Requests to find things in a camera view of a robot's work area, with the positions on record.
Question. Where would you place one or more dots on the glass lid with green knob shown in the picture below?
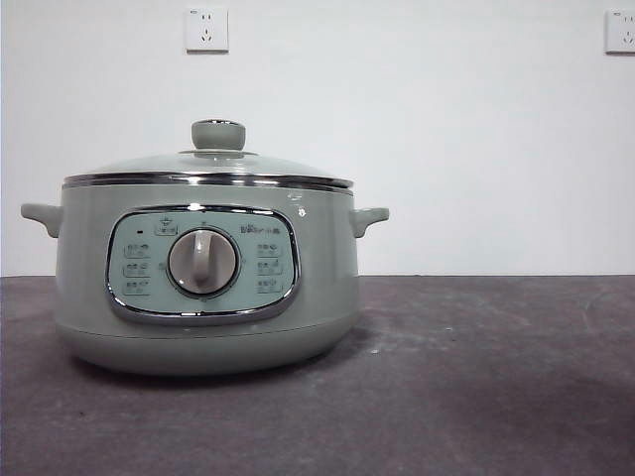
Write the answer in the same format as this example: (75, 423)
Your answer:
(218, 135)

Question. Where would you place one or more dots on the sage green electric pot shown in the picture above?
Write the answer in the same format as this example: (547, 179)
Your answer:
(89, 277)

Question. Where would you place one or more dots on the white wall socket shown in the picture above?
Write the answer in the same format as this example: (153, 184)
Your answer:
(207, 30)
(621, 32)

